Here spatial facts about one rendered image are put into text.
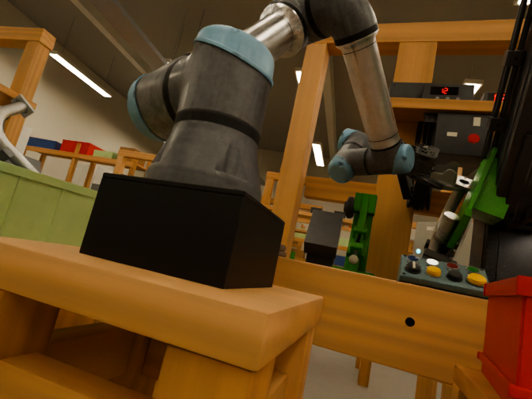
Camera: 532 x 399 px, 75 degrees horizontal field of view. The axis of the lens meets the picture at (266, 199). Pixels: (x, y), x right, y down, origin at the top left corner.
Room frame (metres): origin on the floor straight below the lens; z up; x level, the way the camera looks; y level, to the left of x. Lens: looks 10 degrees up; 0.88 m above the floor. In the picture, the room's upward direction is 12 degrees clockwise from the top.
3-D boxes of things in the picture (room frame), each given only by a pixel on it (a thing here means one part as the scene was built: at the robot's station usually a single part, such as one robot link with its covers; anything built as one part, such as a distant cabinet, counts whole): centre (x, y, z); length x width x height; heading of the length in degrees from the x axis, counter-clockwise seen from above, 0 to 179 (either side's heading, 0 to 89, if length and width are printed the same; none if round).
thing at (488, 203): (0.84, -0.55, 1.17); 0.13 x 0.12 x 0.20; 70
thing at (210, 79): (0.45, 0.09, 1.11); 0.13 x 0.12 x 0.14; 46
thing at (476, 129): (1.11, -0.61, 1.42); 0.17 x 0.12 x 0.15; 70
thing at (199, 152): (0.45, 0.08, 0.99); 0.15 x 0.15 x 0.10
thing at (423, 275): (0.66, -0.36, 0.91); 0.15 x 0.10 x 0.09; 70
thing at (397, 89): (1.18, -0.44, 1.59); 0.15 x 0.07 x 0.07; 70
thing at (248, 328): (0.45, 0.08, 0.83); 0.32 x 0.32 x 0.04; 71
